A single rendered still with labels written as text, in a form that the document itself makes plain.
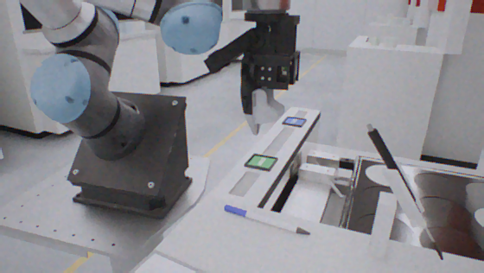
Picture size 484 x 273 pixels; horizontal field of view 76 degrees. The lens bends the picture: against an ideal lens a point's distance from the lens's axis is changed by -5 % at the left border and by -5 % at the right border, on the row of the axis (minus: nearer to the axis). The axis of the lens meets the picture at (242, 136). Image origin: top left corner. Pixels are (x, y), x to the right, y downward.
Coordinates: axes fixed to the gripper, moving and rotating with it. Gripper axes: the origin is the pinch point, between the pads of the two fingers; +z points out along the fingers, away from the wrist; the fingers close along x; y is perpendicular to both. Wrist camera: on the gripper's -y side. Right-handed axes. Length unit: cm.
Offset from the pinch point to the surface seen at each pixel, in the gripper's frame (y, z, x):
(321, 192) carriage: 12.4, 17.8, 11.6
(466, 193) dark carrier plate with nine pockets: 42.2, 15.8, 19.6
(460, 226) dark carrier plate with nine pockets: 38.9, 15.9, 6.3
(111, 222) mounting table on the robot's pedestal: -29.8, 23.9, -9.7
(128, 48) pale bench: -254, 32, 253
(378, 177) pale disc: 24.0, 15.8, 19.6
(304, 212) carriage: 10.5, 17.8, 2.9
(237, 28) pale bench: -257, 36, 582
